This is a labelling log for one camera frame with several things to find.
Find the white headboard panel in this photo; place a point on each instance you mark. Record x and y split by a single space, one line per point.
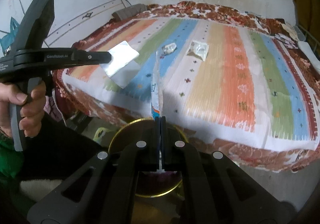
84 24

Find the blue white mask package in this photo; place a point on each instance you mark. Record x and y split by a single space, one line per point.
156 90

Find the crumpled clear yellow wrapper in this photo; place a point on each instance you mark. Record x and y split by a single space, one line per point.
169 48

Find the silver foil packet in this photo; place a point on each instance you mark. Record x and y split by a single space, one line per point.
122 68

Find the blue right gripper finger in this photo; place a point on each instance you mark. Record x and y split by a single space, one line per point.
158 141
163 128

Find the teal plastic bag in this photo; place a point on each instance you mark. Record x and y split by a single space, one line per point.
8 39

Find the white cloth on bed edge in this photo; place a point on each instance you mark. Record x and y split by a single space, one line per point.
306 49

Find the cartoon print slipper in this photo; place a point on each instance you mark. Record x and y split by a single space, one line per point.
99 134

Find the clear snack wrapper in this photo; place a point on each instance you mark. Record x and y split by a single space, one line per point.
198 49

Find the person's left hand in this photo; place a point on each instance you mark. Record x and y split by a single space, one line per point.
32 111

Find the black trash bin gold rim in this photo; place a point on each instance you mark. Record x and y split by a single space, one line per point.
140 134

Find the striped colourful bed mat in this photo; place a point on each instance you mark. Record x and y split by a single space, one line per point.
248 91

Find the grey folded cloth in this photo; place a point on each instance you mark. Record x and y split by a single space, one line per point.
129 12

